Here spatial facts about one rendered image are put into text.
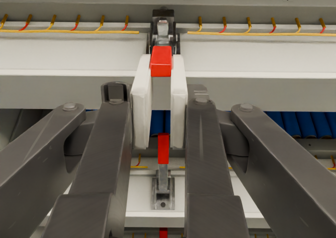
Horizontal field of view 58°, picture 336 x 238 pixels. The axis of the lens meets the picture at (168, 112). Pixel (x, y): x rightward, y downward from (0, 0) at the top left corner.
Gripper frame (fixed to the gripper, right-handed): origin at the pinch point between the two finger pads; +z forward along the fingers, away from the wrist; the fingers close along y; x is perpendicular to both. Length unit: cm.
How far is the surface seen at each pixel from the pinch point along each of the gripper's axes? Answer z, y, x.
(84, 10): 10.5, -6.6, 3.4
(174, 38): 6.6, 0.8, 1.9
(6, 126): 14.8, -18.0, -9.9
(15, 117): 17.0, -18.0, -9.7
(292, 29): 10.4, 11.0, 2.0
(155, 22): 8.6, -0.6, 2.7
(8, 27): 10.4, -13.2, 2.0
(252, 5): 10.1, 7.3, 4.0
